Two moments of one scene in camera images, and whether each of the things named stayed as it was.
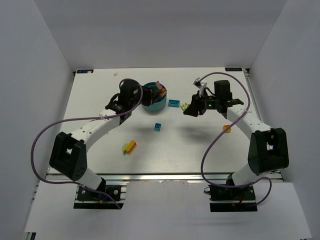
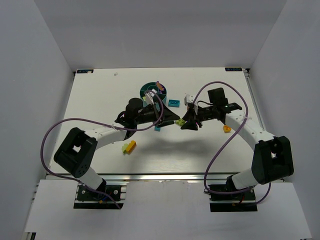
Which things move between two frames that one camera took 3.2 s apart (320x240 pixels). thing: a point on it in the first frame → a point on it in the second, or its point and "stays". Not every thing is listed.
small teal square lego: [158, 126] stays
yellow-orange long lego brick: [131, 146] stays
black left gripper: [151, 95] → [157, 114]
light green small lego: [124, 148] stays
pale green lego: [184, 106] → [180, 122]
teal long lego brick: [174, 103] stays
